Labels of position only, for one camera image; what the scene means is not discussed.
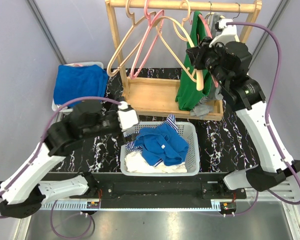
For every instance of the blue folded cloth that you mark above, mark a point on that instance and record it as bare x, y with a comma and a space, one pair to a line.
79, 81

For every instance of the grey plastic laundry basket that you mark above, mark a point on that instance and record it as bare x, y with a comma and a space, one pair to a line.
192, 161

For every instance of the small grey basket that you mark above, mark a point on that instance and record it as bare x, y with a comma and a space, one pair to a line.
54, 106

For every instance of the blue white striped tank top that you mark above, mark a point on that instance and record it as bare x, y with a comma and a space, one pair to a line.
170, 121

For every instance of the cream hanger with grey top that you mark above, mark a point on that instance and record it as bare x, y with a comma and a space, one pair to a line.
210, 15

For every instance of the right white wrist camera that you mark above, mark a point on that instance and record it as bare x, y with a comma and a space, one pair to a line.
228, 32

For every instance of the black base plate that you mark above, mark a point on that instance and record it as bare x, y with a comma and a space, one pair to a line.
124, 192

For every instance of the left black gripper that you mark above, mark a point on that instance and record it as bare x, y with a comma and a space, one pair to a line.
121, 133

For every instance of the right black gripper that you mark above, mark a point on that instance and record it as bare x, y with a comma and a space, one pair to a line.
197, 53

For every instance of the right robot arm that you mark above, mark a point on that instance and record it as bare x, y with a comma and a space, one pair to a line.
228, 64

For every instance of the wooden clothes rack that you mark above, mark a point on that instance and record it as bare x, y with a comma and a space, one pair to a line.
156, 96

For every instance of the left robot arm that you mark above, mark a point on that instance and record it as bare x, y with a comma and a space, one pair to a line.
24, 193

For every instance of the green tank top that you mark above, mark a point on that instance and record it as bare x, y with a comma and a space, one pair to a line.
188, 95

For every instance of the pink hanger with green top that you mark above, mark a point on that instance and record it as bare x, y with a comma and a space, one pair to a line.
208, 33

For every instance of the white crumpled garments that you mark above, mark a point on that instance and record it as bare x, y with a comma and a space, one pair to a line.
135, 163

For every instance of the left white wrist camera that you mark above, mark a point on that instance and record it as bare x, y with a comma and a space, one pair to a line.
127, 116

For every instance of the empty beige hanger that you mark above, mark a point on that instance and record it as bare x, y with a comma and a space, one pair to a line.
116, 63

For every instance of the grey tank top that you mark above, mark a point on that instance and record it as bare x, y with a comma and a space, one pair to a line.
210, 92

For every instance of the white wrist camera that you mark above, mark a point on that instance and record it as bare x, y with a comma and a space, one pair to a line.
127, 116
228, 32

